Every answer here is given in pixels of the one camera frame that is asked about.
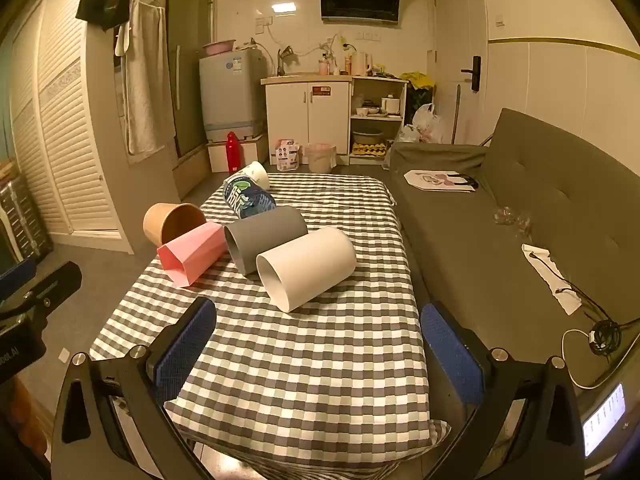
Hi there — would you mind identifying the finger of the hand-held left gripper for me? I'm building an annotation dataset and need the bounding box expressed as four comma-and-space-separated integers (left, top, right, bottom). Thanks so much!
0, 261, 83, 321
0, 257, 39, 302

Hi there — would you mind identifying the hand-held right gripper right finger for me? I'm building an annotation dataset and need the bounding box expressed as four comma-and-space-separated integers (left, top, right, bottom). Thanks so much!
420, 302, 587, 480

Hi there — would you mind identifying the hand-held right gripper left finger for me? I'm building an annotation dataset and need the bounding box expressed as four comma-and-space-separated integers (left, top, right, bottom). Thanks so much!
51, 296, 218, 480

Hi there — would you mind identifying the large white cup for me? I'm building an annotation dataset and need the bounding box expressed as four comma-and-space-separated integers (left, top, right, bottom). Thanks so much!
256, 226, 357, 314

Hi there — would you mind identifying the pink faceted cup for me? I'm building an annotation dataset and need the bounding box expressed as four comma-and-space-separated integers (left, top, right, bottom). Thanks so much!
157, 221, 228, 288

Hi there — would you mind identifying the brown paper cup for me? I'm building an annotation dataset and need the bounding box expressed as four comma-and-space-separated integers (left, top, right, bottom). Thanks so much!
143, 202, 207, 249

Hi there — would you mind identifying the grey cup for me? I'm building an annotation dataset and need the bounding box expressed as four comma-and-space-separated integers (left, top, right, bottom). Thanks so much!
223, 206, 309, 276

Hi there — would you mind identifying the blue printed cup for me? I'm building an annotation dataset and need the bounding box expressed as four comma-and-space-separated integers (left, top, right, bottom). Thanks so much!
222, 175, 277, 220

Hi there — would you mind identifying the small white cup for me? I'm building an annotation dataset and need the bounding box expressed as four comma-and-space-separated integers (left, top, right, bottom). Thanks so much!
236, 161, 271, 190

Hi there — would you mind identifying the dark suitcase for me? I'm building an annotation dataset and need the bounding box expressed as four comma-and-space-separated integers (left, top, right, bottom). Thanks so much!
0, 180, 54, 272

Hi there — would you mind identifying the grey-green sofa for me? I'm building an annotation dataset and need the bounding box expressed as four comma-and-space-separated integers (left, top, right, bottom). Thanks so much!
382, 107, 640, 403

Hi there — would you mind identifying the grey white checked tablecloth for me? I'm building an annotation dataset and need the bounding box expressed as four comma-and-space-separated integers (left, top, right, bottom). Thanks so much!
90, 174, 451, 480

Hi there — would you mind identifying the white paper sheet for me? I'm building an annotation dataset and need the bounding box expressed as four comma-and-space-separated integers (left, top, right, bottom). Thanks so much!
521, 243, 583, 316

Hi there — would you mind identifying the clear plastic wrapper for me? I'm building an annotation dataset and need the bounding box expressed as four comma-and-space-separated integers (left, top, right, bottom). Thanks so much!
492, 206, 534, 237

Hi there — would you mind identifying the white louvred wardrobe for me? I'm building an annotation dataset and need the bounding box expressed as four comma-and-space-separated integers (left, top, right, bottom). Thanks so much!
9, 0, 125, 237

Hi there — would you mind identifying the lit white panel device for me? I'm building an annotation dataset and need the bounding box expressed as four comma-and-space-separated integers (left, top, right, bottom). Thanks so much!
581, 382, 629, 457

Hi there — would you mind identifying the white printed tote bag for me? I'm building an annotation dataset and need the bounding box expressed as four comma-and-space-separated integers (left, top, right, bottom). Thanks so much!
404, 170, 480, 194

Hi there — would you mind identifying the red bottle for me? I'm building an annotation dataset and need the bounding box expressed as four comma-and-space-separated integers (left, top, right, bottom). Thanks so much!
226, 131, 242, 171

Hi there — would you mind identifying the white box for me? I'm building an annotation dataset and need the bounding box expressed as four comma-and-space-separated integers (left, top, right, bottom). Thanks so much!
206, 135, 269, 174

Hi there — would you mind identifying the white pink packet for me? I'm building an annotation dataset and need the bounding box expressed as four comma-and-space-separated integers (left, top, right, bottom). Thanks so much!
276, 139, 302, 170

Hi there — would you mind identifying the white hanging towel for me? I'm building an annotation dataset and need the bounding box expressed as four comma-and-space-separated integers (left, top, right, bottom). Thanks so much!
115, 0, 167, 156

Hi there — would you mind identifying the pink trash bin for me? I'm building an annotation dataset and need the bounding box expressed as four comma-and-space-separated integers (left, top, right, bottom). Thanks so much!
305, 142, 335, 174

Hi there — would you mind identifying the white plastic bag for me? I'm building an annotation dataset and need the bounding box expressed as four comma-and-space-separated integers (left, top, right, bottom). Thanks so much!
398, 103, 444, 143

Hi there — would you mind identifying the white washing machine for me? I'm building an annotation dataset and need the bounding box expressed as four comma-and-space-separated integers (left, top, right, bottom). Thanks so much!
199, 49, 268, 143

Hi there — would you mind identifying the frosted glass door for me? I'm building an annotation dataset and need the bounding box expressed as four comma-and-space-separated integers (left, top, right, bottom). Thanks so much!
165, 0, 219, 161

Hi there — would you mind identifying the white kitchen cabinet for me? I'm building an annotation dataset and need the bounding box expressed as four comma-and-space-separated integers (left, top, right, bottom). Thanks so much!
260, 75, 408, 166

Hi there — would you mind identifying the yellow bag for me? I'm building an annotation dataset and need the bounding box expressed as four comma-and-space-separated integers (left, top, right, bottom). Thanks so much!
402, 71, 435, 91

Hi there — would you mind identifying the black hanging cloth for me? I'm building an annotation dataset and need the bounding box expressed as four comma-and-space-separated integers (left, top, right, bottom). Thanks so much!
76, 0, 132, 30

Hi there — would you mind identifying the white door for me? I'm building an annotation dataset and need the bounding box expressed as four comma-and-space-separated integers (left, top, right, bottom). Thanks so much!
432, 0, 490, 147

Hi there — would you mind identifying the white cable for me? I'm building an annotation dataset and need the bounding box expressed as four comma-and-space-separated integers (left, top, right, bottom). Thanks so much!
561, 329, 621, 390

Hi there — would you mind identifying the black cable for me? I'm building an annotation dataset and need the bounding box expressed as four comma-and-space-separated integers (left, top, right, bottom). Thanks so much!
530, 252, 640, 357

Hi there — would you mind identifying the black door handle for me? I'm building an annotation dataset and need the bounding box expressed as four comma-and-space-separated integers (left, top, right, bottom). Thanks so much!
461, 56, 482, 93

